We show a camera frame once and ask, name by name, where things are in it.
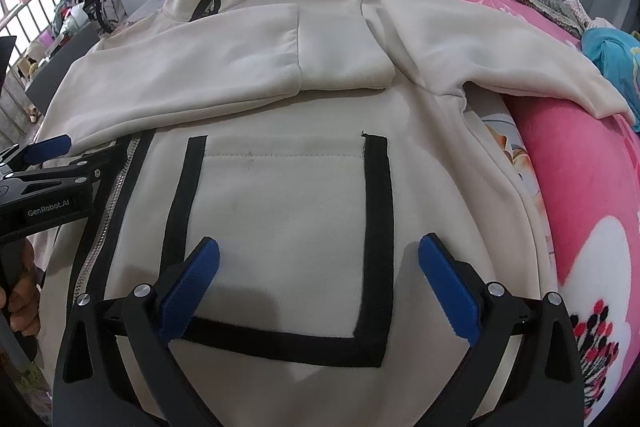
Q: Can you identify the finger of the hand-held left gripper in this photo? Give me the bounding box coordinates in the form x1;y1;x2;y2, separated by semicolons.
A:
7;143;127;190
0;134;74;170

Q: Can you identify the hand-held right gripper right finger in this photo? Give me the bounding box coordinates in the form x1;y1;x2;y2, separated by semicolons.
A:
417;233;586;427

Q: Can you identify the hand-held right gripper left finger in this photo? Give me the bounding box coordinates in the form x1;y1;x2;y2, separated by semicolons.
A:
52;237;221;427

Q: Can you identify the cream zip jacket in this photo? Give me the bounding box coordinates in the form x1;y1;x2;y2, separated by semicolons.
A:
37;0;637;427

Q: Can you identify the person's left hand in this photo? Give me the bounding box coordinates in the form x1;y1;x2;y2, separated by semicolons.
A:
0;241;44;340

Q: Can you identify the grey board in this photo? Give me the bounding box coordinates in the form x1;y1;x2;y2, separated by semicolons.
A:
24;26;102;118

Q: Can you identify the metal railing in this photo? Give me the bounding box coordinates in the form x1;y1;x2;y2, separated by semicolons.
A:
0;0;68;150

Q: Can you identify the pink floral blanket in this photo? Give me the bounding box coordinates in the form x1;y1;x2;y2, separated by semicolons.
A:
391;0;640;408

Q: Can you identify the teal crumpled cloth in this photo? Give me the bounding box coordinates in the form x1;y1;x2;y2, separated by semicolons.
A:
581;28;640;94

